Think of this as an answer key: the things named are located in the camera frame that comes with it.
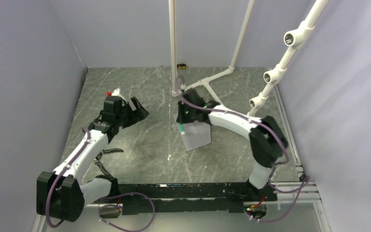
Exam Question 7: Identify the green white glue stick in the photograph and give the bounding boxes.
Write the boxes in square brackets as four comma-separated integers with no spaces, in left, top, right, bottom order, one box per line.
[179,124,186,135]

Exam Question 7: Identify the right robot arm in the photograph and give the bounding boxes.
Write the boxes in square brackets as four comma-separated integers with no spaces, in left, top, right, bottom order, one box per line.
[176,88,288,201]

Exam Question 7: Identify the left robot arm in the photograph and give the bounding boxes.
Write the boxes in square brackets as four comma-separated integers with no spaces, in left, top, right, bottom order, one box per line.
[36,95,149,222]

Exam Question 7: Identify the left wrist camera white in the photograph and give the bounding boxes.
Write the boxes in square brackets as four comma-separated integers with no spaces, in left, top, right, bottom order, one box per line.
[104,88,128,105]

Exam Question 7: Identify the black handled pliers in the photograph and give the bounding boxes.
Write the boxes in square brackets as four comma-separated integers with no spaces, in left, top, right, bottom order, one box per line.
[91,147,124,176]

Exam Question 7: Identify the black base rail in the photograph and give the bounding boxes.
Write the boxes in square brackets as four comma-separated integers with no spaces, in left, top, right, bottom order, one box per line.
[97,182,277,216]

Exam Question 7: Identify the white pvc pipe frame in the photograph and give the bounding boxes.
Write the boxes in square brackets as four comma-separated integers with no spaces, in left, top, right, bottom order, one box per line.
[169,0,328,116]

